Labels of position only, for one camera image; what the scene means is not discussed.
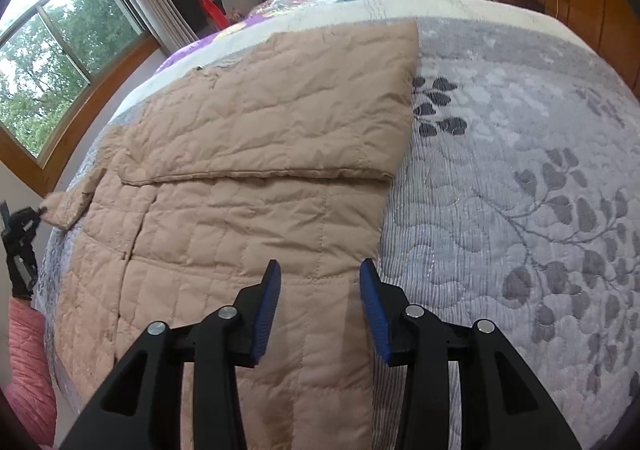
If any red hanging cloth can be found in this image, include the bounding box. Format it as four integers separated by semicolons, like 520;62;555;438
199;0;230;29

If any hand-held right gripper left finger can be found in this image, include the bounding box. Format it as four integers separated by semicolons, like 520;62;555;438
60;259;282;450

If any large wooden-framed window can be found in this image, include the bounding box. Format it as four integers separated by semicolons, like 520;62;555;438
0;0;162;198

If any wooden wardrobe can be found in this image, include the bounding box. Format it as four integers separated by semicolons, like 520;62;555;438
564;0;640;98

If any person's left hand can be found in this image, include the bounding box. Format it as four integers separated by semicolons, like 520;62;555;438
11;276;37;301

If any tan quilted down jacket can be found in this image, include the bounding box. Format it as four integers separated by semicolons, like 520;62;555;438
39;18;420;450

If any bed with grey floral cover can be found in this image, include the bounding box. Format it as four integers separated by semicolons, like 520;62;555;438
37;0;640;450

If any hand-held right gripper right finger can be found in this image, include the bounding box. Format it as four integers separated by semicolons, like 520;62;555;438
359;258;583;450

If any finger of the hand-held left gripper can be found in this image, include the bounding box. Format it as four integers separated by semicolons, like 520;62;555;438
10;207;46;237

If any person's left forearm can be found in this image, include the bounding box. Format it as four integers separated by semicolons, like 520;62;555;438
5;299;58;448

